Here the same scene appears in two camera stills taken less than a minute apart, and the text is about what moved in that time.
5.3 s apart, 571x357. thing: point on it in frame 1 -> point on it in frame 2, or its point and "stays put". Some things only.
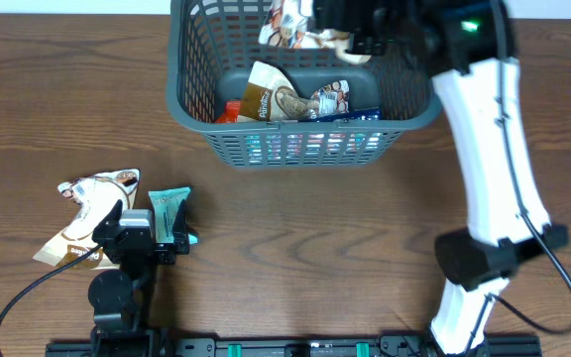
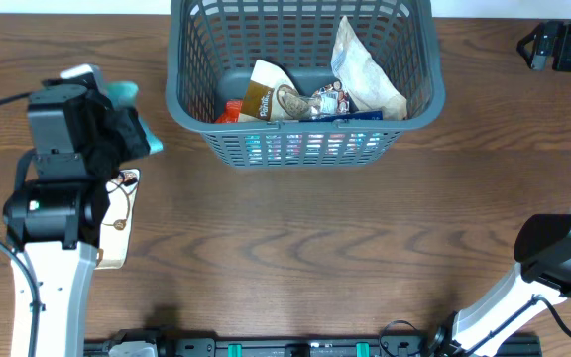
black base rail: (496, 345) stays put
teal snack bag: (165, 205) -> (124, 95)
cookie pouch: (288, 25) -> (367, 83)
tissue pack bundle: (317, 148) stays put
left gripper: (102, 231) -> (121, 121)
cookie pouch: (270, 97) stays put
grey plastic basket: (211, 47) stays put
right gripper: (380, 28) -> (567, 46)
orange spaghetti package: (231, 114) stays put
